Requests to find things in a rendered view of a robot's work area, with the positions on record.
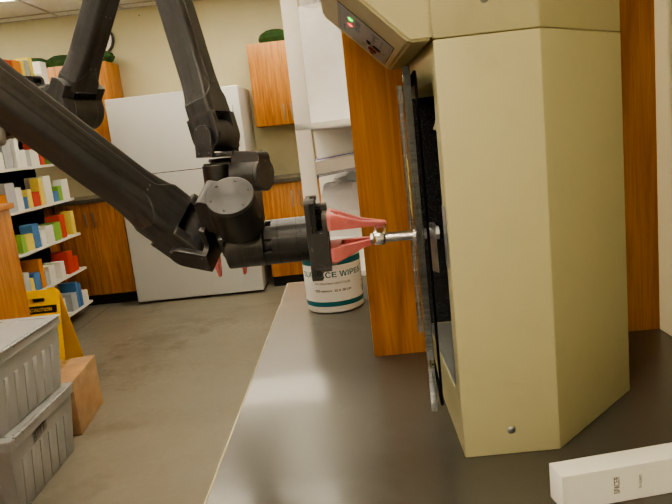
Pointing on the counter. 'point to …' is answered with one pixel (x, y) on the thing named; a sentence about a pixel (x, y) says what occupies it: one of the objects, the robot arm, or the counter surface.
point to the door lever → (391, 235)
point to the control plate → (363, 33)
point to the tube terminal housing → (530, 215)
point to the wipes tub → (335, 285)
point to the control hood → (390, 24)
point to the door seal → (428, 238)
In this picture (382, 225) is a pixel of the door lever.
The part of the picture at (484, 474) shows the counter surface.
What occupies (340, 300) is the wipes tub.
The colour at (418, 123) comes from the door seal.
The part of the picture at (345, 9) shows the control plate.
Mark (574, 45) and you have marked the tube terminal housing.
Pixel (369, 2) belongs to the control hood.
